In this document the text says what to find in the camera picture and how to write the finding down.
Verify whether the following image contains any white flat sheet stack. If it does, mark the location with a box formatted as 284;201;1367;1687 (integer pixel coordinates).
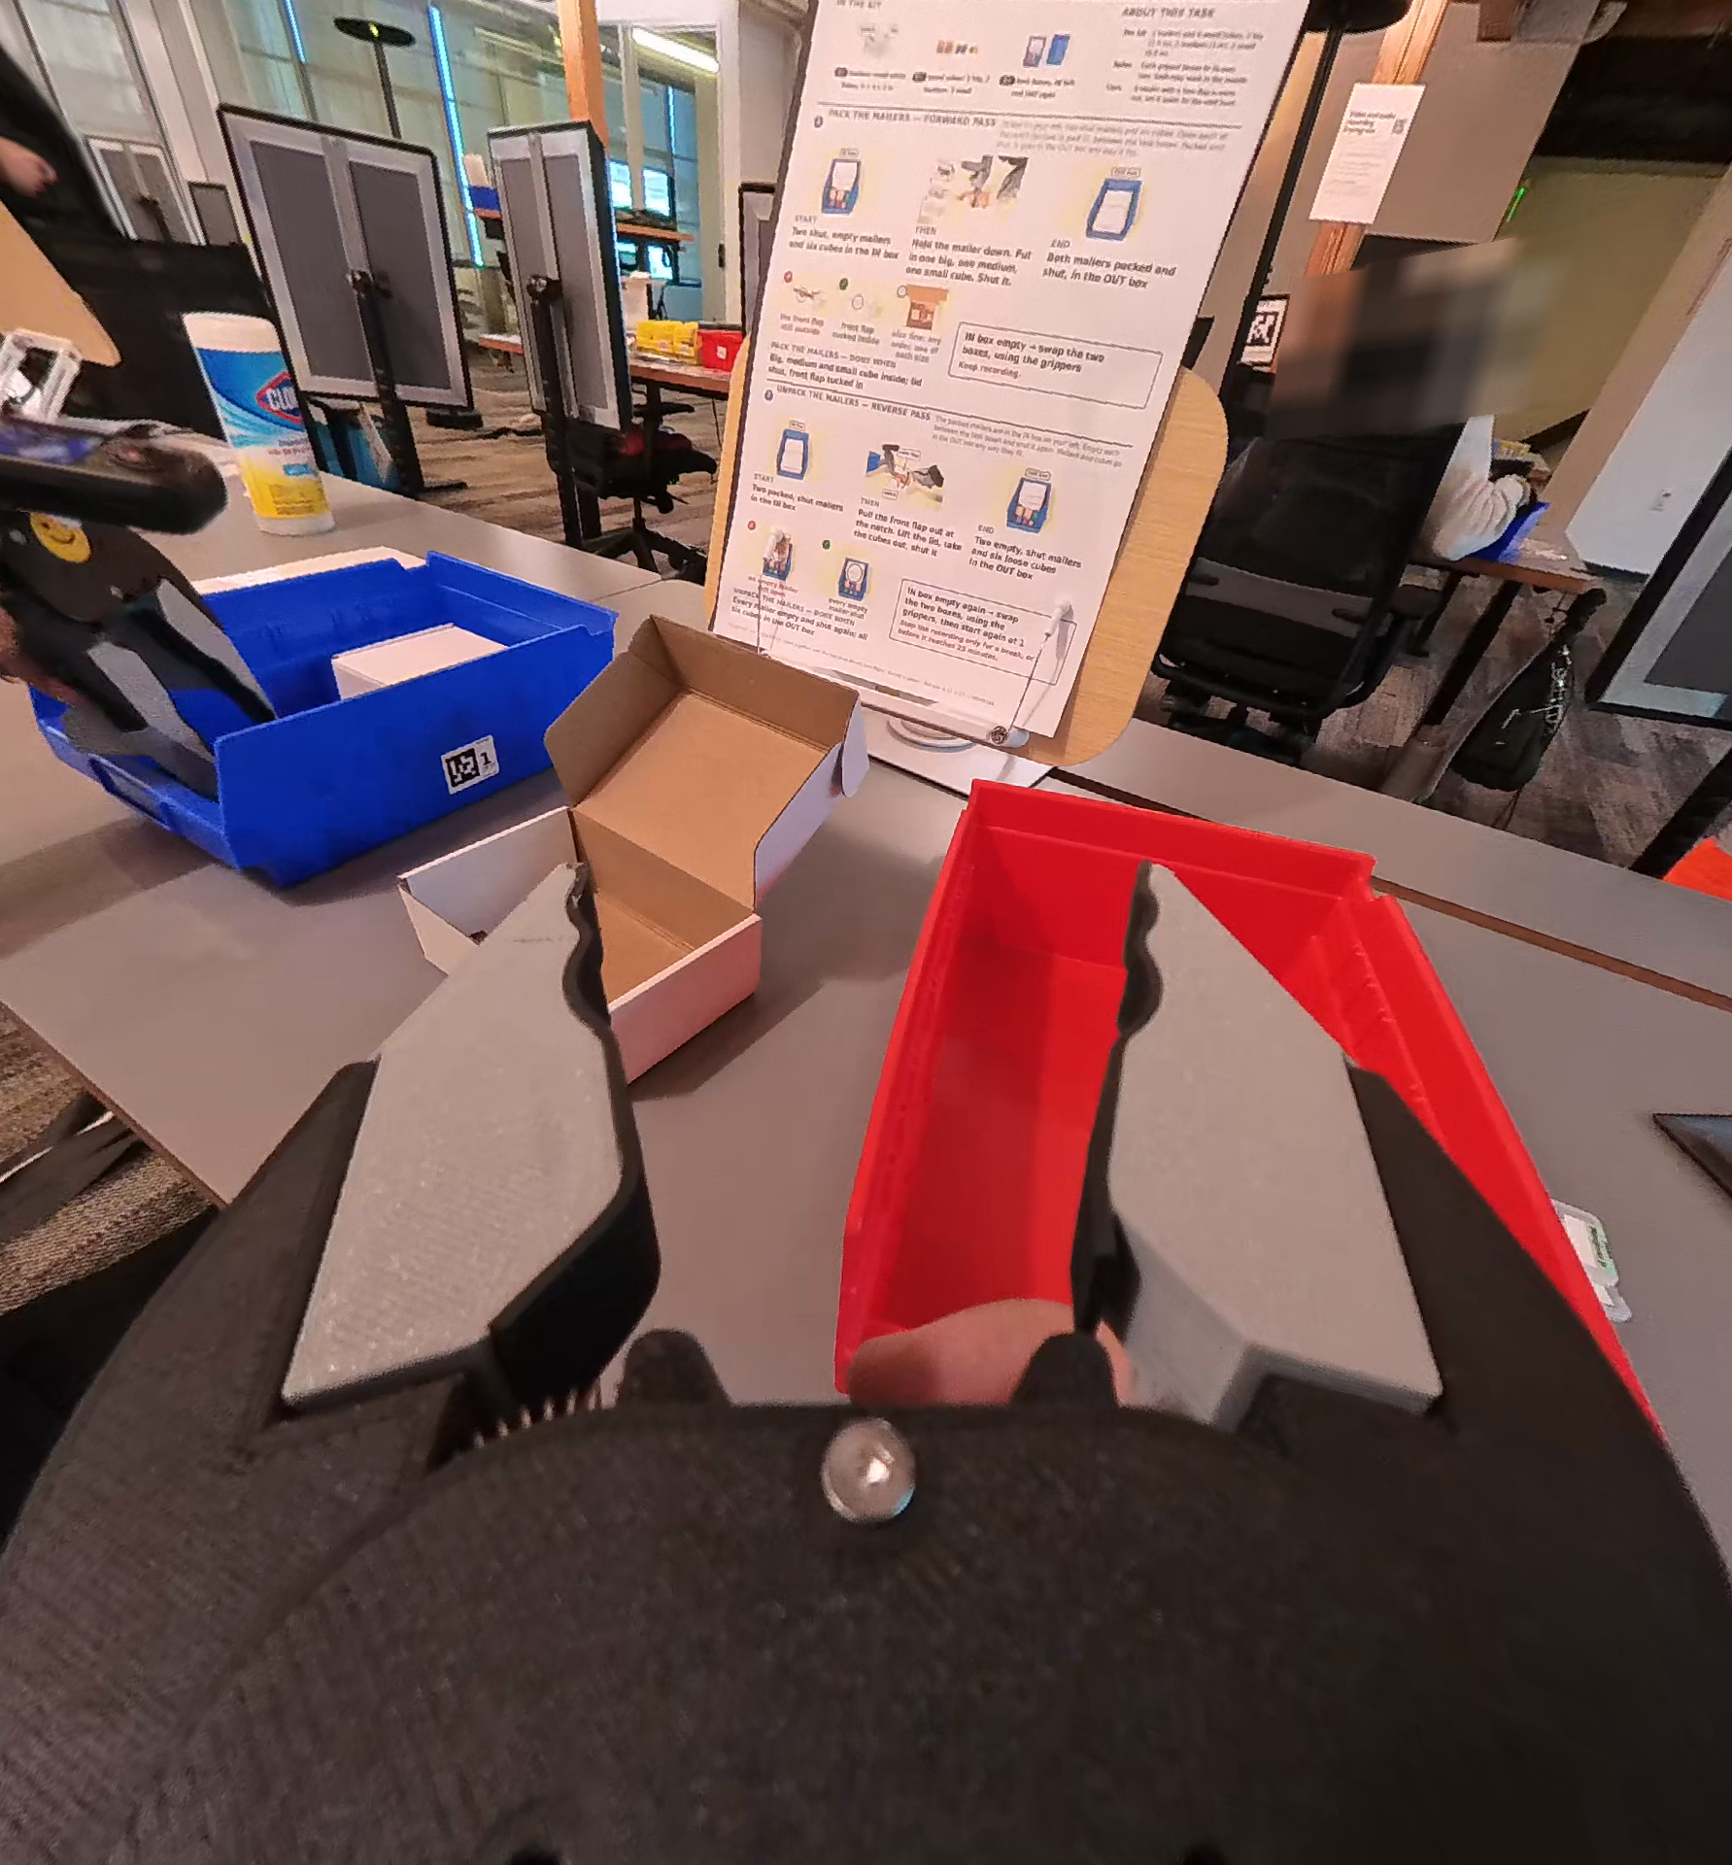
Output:
202;546;431;593

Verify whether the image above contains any black and red chair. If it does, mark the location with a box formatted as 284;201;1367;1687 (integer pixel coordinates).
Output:
559;392;723;572

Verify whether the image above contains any black floor lamp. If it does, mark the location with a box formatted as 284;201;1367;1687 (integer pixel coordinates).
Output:
334;13;410;141

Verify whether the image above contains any black mesh office chair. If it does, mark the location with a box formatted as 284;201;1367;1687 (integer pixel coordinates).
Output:
1194;428;1465;733

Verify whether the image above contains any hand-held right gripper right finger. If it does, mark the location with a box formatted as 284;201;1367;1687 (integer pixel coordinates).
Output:
1072;861;1443;1425

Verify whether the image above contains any cleaning wipes canister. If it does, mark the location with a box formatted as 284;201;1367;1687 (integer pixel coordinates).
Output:
184;312;336;526

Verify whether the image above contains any wooden desk with black legs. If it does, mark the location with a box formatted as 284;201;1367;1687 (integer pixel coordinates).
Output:
1405;546;1605;777

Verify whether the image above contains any printed instruction sheet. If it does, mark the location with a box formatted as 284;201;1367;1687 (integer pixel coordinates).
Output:
713;0;1311;739

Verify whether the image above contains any red plastic bin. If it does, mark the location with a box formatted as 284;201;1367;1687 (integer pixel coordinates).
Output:
835;779;1669;1443

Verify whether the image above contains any person's right hand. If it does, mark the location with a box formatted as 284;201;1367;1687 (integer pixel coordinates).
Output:
849;1300;1138;1407

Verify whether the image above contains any white cardboard mailer box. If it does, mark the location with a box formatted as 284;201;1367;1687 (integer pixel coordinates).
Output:
400;613;870;1082
332;623;507;701

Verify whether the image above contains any small white tag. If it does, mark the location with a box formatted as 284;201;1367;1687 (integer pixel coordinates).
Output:
1551;1200;1635;1324

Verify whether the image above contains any black strap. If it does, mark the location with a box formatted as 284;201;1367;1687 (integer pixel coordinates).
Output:
0;1092;140;1242

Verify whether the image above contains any blue plastic bin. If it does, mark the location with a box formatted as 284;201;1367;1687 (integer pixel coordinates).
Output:
32;550;621;887

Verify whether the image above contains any clear plastic stand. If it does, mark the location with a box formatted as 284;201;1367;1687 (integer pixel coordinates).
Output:
0;332;82;424

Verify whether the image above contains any white stand base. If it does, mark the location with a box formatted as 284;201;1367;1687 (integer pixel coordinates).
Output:
866;705;1034;759

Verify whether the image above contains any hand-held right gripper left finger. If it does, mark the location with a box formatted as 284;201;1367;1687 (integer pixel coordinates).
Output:
280;861;661;1407

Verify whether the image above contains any white wall notice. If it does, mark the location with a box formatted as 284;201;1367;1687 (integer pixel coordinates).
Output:
1309;83;1431;228

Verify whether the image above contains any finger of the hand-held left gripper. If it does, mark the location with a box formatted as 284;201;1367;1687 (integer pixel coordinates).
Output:
122;582;280;723
72;639;222;797

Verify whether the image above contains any instruction sheet on stand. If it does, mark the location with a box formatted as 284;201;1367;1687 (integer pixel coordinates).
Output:
705;348;1230;769

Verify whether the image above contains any black backpack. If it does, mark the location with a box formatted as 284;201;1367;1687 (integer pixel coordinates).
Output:
1449;590;1605;789

